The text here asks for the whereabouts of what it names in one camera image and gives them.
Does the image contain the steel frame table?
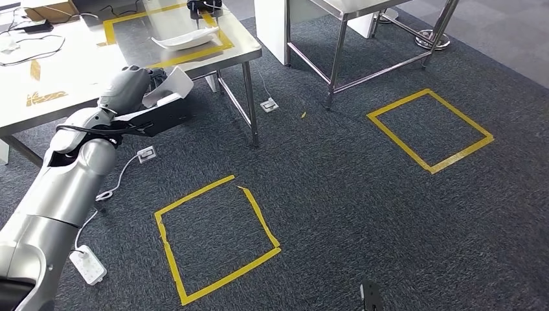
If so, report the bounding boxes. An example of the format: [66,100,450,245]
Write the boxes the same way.
[284,0,460,111]

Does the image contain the yellow floor tape square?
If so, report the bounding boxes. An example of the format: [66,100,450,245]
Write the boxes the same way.
[366,88,495,175]
[153,174,282,307]

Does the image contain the brown cardboard box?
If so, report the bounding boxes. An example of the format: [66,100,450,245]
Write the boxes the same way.
[23,0,81,23]

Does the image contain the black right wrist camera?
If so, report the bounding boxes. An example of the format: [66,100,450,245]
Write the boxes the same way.
[359,279,385,311]

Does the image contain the white desk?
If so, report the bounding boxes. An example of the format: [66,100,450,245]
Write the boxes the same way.
[254,0,379,67]

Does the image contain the stainless steel workbench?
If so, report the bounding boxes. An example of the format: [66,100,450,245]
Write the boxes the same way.
[0,0,263,167]

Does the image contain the white floor cable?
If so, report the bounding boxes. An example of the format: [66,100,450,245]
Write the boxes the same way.
[73,154,140,255]
[256,68,273,100]

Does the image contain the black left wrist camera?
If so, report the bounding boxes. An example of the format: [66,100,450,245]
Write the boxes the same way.
[112,93,192,138]

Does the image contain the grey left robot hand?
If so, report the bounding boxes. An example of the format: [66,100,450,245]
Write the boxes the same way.
[97,65,168,116]

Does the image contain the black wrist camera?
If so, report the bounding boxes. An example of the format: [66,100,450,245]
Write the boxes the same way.
[359,279,385,311]
[112,93,192,138]

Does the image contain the black power adapter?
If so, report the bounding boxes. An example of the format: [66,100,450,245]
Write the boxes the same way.
[19,20,55,35]

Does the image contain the white crumpled tissue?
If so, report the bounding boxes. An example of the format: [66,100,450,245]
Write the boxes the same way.
[0,36,21,54]

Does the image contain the white curved plastic part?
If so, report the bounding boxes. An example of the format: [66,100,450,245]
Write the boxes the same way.
[141,66,195,108]
[151,26,219,51]

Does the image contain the black boxy device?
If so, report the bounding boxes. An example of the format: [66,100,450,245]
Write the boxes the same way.
[186,0,224,21]

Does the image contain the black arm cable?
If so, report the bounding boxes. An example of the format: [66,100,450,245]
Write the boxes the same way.
[56,122,154,137]

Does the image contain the white power strip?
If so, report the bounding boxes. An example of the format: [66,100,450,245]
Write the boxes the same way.
[69,245,107,287]

